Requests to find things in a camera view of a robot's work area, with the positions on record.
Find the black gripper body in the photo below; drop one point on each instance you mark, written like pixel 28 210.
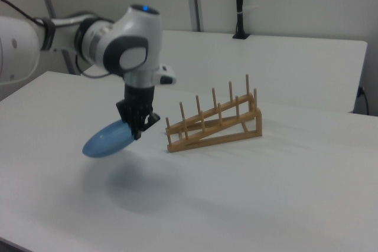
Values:
pixel 138 97

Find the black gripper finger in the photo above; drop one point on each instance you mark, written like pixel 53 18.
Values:
pixel 144 125
pixel 123 113

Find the blue round plate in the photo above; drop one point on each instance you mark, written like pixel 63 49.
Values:
pixel 103 144

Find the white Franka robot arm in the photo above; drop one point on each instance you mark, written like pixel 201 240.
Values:
pixel 130 42

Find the wooden plate rack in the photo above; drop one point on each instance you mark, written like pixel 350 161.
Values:
pixel 206 141

